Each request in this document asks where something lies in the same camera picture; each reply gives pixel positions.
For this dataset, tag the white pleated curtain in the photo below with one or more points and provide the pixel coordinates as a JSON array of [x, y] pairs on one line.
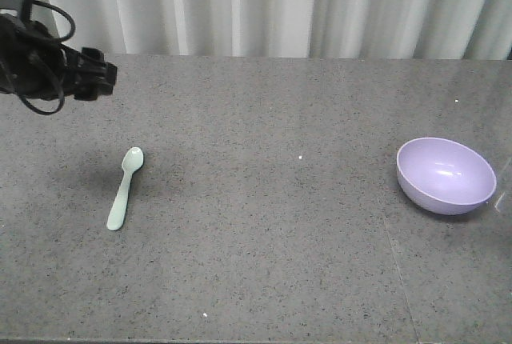
[[445, 29]]

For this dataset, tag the purple plastic bowl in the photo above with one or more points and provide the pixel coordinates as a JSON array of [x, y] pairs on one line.
[[444, 176]]

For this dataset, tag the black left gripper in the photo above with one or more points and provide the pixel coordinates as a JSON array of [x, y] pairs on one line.
[[33, 65]]

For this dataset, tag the light green plastic spoon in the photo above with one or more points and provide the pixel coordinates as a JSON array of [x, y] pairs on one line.
[[132, 161]]

